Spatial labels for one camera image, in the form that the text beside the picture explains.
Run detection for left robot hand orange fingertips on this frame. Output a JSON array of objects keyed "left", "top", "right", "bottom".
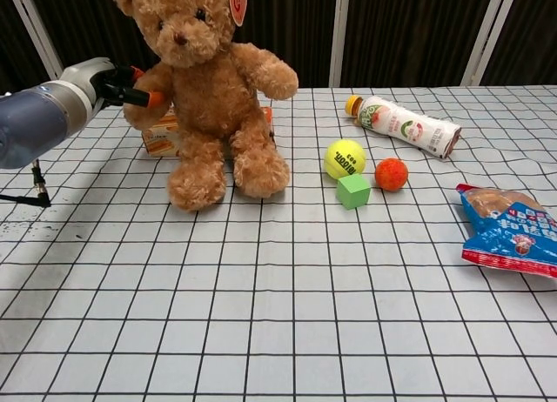
[{"left": 58, "top": 57, "right": 167, "bottom": 115}]

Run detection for brown plush teddy bear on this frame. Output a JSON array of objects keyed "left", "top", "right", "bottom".
[{"left": 105, "top": 0, "right": 300, "bottom": 213}]

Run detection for orange white carton box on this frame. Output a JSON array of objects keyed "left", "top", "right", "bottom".
[{"left": 142, "top": 104, "right": 276, "bottom": 159}]

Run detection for yellow tennis ball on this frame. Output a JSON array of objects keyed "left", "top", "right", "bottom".
[{"left": 323, "top": 138, "right": 366, "bottom": 179}]

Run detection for white checked tablecloth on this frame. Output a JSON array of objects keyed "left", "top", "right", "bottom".
[{"left": 0, "top": 84, "right": 557, "bottom": 402}]

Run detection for green foam cube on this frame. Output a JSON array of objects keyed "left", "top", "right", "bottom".
[{"left": 336, "top": 173, "right": 372, "bottom": 211}]

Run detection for small orange ball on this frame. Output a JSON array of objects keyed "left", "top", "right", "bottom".
[{"left": 374, "top": 157, "right": 410, "bottom": 192}]

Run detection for plastic drink bottle yellow cap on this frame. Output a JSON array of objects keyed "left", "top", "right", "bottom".
[{"left": 345, "top": 94, "right": 464, "bottom": 160}]

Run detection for blue snack bag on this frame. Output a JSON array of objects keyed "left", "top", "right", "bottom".
[{"left": 455, "top": 183, "right": 557, "bottom": 282}]

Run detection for black folding screen white frame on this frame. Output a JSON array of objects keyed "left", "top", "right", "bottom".
[{"left": 0, "top": 0, "right": 557, "bottom": 99}]

